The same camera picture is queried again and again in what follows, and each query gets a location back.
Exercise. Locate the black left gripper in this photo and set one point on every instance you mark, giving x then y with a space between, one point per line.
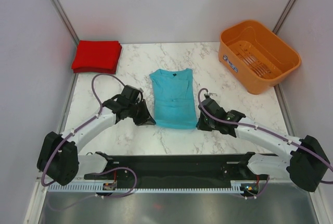
145 119

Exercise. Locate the dark red folded t shirt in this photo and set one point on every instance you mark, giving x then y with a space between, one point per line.
88 71

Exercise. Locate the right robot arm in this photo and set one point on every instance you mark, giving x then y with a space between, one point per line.
303 161

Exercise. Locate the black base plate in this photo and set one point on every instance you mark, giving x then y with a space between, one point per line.
177 171

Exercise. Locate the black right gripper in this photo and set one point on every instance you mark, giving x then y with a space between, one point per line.
202 126

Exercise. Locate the turquoise t shirt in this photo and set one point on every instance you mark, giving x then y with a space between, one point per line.
174 104

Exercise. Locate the aluminium frame post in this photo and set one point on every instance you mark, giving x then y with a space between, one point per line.
65 19
283 16

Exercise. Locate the right aluminium frame post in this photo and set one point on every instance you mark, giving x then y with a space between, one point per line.
283 16

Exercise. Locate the orange plastic tub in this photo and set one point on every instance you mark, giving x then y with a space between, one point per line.
256 56

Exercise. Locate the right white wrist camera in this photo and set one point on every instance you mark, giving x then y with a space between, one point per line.
210 94

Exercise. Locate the left aluminium frame post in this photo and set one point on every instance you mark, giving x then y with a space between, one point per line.
65 19

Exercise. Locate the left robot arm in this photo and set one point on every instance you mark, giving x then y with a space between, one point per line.
59 156

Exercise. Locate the white slotted cable duct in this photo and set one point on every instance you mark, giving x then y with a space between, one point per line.
99 187

